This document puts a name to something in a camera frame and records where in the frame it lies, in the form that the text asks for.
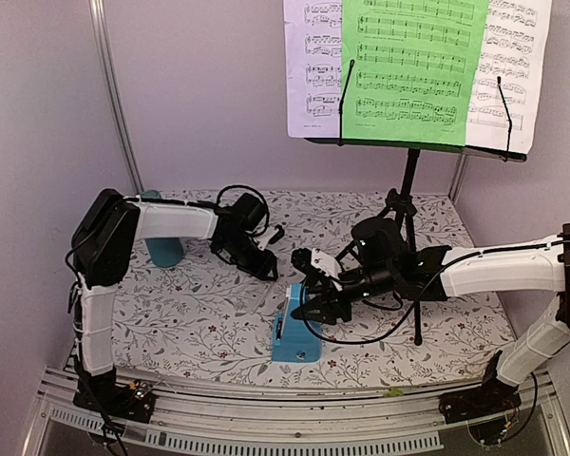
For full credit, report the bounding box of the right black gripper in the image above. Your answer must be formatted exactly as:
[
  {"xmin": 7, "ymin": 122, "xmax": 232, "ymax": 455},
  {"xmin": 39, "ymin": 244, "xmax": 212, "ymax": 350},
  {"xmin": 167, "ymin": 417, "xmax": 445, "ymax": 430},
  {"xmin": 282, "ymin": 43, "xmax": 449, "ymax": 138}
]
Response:
[{"xmin": 294, "ymin": 261, "xmax": 396, "ymax": 324}]

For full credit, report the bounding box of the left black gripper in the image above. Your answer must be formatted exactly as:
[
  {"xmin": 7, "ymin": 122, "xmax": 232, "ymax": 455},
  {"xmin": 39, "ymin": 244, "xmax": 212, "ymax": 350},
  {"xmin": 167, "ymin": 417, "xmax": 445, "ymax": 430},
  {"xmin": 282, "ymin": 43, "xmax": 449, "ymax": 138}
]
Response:
[{"xmin": 220, "ymin": 233, "xmax": 278, "ymax": 280}]

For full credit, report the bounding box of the blue metronome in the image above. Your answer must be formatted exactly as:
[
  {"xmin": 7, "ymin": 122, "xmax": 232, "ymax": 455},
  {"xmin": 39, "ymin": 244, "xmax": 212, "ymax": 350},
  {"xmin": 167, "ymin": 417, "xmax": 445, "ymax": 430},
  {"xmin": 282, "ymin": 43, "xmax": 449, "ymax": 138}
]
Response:
[{"xmin": 272, "ymin": 284, "xmax": 322, "ymax": 364}]

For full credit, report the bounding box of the black music stand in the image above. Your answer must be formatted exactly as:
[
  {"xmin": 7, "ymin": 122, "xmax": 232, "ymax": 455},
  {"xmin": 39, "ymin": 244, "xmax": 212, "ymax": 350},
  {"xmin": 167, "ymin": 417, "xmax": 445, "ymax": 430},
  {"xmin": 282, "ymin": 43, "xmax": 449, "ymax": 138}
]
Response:
[{"xmin": 303, "ymin": 59, "xmax": 528, "ymax": 346}]

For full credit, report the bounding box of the purple paper sheet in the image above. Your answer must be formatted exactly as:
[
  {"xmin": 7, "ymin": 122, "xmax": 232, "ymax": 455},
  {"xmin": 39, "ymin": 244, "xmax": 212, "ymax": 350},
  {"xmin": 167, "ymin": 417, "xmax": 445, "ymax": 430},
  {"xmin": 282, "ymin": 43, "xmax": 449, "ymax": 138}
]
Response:
[{"xmin": 283, "ymin": 0, "xmax": 342, "ymax": 138}]

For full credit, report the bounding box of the green paper sheet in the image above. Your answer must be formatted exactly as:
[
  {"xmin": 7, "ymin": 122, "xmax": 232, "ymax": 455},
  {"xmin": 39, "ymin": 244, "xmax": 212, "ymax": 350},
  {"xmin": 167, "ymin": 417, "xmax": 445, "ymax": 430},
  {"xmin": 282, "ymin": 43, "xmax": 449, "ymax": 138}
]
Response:
[{"xmin": 341, "ymin": 0, "xmax": 488, "ymax": 146}]

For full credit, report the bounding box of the white sheet music page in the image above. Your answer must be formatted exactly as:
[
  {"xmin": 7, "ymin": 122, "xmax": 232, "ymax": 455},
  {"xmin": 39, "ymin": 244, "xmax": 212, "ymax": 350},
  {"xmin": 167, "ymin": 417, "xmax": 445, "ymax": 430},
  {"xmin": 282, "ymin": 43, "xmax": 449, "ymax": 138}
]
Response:
[{"xmin": 466, "ymin": 0, "xmax": 552, "ymax": 155}]

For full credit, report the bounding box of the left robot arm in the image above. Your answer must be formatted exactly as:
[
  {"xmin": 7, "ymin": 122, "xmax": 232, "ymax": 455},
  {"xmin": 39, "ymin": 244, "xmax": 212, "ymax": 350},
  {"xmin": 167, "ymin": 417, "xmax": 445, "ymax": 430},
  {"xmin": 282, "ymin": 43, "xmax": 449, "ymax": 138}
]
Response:
[{"xmin": 65, "ymin": 188, "xmax": 284, "ymax": 412}]

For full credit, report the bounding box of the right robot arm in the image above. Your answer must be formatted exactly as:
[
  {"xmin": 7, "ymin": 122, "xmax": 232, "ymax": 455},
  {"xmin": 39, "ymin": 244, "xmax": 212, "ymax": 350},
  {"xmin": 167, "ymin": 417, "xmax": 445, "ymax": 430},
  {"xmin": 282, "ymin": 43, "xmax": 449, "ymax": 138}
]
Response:
[{"xmin": 288, "ymin": 217, "xmax": 570, "ymax": 414}]

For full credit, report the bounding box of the floral table mat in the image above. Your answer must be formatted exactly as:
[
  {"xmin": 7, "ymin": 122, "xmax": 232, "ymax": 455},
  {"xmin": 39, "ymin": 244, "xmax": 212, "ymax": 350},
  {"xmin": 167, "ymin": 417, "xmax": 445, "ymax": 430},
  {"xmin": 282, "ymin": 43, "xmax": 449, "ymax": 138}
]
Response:
[{"xmin": 111, "ymin": 191, "xmax": 513, "ymax": 390}]

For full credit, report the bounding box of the teal cylinder cup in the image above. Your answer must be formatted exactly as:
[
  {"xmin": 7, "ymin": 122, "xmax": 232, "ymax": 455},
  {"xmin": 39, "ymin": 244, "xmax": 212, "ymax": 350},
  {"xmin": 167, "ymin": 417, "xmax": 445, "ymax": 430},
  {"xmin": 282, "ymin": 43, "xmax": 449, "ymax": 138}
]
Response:
[{"xmin": 140, "ymin": 189, "xmax": 185, "ymax": 270}]

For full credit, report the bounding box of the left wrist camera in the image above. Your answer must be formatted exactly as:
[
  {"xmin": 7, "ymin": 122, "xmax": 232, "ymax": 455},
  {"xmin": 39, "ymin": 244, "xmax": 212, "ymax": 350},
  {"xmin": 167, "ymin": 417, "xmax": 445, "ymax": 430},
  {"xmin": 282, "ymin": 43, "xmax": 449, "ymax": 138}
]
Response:
[{"xmin": 255, "ymin": 224, "xmax": 285, "ymax": 251}]

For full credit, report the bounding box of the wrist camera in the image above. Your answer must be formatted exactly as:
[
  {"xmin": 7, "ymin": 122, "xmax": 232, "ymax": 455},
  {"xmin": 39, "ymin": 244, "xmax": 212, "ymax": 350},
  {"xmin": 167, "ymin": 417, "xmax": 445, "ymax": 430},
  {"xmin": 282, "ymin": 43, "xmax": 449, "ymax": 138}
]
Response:
[
  {"xmin": 255, "ymin": 224, "xmax": 285, "ymax": 251},
  {"xmin": 291, "ymin": 248, "xmax": 341, "ymax": 278}
]

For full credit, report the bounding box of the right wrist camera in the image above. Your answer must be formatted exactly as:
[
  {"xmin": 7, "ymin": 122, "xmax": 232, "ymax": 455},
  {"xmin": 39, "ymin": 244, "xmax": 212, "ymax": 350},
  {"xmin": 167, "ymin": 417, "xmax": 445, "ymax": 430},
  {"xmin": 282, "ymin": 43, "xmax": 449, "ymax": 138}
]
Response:
[{"xmin": 291, "ymin": 248, "xmax": 341, "ymax": 278}]

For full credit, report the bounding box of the left camera cable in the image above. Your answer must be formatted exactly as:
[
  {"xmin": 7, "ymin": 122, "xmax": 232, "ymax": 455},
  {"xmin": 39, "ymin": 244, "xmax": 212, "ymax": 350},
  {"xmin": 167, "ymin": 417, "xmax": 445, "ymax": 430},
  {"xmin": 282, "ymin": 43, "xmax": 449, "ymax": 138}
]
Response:
[{"xmin": 216, "ymin": 183, "xmax": 271, "ymax": 238}]

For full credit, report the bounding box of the camera cable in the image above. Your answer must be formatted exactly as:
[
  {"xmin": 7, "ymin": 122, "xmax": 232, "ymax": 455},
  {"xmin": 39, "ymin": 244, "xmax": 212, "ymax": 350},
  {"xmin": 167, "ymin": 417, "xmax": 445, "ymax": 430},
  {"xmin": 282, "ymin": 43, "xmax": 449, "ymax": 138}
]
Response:
[
  {"xmin": 302, "ymin": 251, "xmax": 485, "ymax": 344},
  {"xmin": 216, "ymin": 183, "xmax": 271, "ymax": 238}
]

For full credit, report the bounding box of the aluminium front rail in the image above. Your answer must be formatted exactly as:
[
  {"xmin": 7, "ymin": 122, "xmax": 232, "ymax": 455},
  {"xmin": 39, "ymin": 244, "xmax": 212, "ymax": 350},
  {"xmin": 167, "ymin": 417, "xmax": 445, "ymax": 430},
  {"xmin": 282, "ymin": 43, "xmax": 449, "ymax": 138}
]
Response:
[{"xmin": 22, "ymin": 367, "xmax": 570, "ymax": 455}]

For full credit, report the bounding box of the right camera cable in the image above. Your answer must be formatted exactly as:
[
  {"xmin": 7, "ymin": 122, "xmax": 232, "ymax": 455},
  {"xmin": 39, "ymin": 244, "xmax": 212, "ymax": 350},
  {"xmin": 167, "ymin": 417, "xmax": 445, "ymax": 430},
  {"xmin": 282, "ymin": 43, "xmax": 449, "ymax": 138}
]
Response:
[{"xmin": 302, "ymin": 251, "xmax": 485, "ymax": 344}]

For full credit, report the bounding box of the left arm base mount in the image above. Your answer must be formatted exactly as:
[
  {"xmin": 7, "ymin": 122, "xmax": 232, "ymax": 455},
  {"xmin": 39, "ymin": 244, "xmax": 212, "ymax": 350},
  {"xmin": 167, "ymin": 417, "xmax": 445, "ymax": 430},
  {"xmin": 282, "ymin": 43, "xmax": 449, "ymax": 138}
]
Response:
[{"xmin": 73, "ymin": 376, "xmax": 156, "ymax": 424}]

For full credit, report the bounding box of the right aluminium frame post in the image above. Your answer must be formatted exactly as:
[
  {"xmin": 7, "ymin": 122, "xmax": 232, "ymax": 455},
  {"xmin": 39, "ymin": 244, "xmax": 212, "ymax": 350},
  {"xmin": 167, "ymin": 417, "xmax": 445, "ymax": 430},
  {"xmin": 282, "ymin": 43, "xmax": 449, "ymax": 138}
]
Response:
[{"xmin": 448, "ymin": 155, "xmax": 468, "ymax": 203}]

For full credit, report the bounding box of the aluminium frame post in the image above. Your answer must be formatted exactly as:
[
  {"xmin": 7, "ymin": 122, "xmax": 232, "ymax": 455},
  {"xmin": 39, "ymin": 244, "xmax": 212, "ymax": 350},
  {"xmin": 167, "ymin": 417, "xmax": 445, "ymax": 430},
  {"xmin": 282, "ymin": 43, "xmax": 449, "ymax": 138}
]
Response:
[
  {"xmin": 448, "ymin": 155, "xmax": 468, "ymax": 203},
  {"xmin": 88, "ymin": 0, "xmax": 144, "ymax": 193}
]

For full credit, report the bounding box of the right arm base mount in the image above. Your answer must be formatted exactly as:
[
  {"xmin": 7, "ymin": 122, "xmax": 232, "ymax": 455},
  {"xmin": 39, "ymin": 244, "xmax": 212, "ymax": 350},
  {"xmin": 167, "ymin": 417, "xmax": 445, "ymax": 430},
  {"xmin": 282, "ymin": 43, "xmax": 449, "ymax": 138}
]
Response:
[{"xmin": 438, "ymin": 351, "xmax": 522, "ymax": 424}]

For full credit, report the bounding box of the left aluminium frame post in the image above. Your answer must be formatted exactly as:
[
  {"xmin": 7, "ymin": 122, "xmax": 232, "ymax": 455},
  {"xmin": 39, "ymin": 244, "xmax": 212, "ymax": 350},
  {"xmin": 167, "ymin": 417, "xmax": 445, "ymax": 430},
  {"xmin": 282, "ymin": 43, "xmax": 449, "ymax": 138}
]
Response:
[{"xmin": 88, "ymin": 0, "xmax": 144, "ymax": 193}]

